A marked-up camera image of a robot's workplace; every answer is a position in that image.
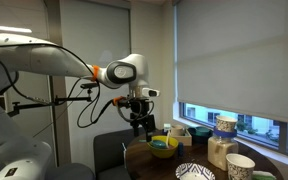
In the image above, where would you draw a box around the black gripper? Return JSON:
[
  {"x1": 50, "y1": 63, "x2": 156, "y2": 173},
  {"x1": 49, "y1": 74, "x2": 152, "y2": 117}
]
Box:
[{"x1": 127, "y1": 98, "x2": 156, "y2": 143}]

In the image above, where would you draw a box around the teal blue object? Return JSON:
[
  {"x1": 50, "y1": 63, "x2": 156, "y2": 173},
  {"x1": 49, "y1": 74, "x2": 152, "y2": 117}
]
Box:
[{"x1": 150, "y1": 139, "x2": 167, "y2": 150}]

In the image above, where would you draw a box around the yellow bowl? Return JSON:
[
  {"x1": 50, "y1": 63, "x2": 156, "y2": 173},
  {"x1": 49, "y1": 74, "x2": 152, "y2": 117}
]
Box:
[{"x1": 146, "y1": 135, "x2": 179, "y2": 159}]

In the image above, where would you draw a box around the small dark blue object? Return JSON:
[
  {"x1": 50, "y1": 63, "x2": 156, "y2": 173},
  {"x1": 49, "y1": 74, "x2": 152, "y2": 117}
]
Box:
[{"x1": 177, "y1": 141, "x2": 185, "y2": 158}]

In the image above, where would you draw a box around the dark bowl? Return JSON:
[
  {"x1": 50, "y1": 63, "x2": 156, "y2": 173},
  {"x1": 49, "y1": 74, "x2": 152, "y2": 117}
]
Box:
[{"x1": 187, "y1": 126, "x2": 214, "y2": 145}]

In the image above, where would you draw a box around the blue patterned white bowl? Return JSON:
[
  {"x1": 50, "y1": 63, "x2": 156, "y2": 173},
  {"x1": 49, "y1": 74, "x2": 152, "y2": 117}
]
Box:
[{"x1": 175, "y1": 162, "x2": 216, "y2": 180}]

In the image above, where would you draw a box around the teal bowl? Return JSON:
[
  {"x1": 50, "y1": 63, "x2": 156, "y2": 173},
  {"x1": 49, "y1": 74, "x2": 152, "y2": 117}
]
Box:
[{"x1": 195, "y1": 126, "x2": 212, "y2": 137}]

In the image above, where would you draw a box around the beige cup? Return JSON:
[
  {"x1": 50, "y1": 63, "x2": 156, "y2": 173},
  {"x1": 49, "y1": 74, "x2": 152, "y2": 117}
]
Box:
[{"x1": 170, "y1": 124, "x2": 185, "y2": 136}]

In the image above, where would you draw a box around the grey upholstered chair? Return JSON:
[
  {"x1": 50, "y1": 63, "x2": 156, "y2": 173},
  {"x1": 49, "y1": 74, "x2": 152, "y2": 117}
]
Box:
[{"x1": 93, "y1": 128, "x2": 148, "y2": 180}]

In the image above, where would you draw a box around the light wooden box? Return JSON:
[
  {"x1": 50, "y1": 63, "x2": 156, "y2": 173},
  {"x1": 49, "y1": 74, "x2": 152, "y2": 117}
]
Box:
[{"x1": 166, "y1": 128, "x2": 193, "y2": 147}]

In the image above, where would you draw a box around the blue tape band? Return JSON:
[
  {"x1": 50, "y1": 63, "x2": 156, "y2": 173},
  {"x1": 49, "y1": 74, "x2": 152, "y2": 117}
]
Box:
[{"x1": 213, "y1": 127, "x2": 238, "y2": 139}]

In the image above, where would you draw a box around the clear plastic grain jar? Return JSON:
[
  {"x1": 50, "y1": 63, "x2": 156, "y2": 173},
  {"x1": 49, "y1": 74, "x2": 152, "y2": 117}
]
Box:
[{"x1": 207, "y1": 134, "x2": 239, "y2": 172}]

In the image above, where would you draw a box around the grey rounded cushion seat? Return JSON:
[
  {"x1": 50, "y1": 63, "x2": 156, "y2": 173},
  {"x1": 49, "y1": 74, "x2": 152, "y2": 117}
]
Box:
[{"x1": 45, "y1": 162, "x2": 95, "y2": 180}]

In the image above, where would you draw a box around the patterned paper cup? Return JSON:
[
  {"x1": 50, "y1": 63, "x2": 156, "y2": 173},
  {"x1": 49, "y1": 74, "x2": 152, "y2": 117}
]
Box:
[
  {"x1": 225, "y1": 153, "x2": 256, "y2": 180},
  {"x1": 215, "y1": 115, "x2": 238, "y2": 133}
]

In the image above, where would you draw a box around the grey roller window blind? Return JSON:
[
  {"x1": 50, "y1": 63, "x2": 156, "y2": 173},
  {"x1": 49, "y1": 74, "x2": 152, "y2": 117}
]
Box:
[{"x1": 175, "y1": 0, "x2": 288, "y2": 126}]

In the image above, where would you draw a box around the green white packet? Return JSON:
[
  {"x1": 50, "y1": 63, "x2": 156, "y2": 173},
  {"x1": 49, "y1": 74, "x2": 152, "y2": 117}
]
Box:
[{"x1": 251, "y1": 170, "x2": 278, "y2": 180}]

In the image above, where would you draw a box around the ceiling light strip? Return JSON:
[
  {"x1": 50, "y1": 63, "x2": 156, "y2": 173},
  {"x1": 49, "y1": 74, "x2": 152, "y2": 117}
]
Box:
[{"x1": 0, "y1": 23, "x2": 33, "y2": 34}]

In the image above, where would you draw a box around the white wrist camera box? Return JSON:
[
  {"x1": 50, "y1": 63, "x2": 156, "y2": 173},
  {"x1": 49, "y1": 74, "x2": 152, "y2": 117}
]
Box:
[{"x1": 141, "y1": 87, "x2": 161, "y2": 98}]

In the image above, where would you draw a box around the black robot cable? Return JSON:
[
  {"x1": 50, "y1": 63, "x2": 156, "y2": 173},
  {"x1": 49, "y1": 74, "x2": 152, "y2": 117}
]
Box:
[{"x1": 0, "y1": 43, "x2": 155, "y2": 129}]

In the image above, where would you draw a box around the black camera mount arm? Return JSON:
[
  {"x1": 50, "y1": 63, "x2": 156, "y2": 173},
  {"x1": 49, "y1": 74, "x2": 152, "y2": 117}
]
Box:
[{"x1": 7, "y1": 82, "x2": 99, "y2": 118}]

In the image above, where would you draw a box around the grey window frame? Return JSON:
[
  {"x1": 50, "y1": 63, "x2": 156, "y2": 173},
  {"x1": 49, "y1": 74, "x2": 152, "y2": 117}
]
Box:
[{"x1": 173, "y1": 101, "x2": 288, "y2": 162}]

